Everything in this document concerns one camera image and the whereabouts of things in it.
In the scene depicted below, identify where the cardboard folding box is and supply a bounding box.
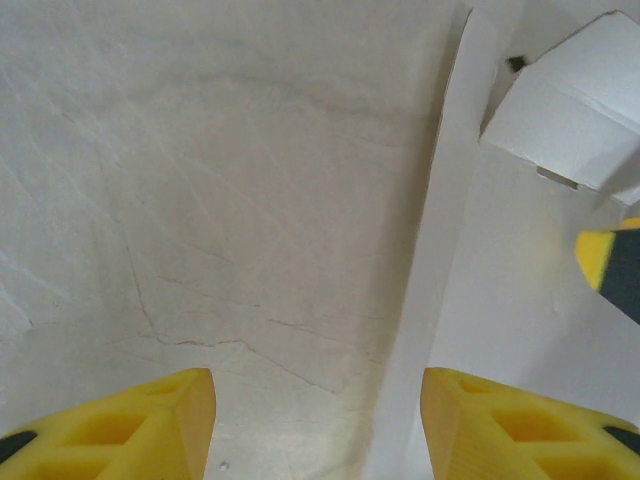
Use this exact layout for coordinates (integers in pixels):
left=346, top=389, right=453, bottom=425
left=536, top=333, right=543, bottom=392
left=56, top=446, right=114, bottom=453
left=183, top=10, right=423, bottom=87
left=362, top=7, right=640, bottom=480

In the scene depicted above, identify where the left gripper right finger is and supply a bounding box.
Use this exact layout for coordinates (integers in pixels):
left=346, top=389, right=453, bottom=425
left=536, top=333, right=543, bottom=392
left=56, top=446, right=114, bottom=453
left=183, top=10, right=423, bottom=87
left=421, top=368, right=640, bottom=480

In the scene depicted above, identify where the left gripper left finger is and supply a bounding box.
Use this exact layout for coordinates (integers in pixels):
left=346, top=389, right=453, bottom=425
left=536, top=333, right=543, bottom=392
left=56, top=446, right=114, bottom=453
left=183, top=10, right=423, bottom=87
left=0, top=368, right=216, bottom=480

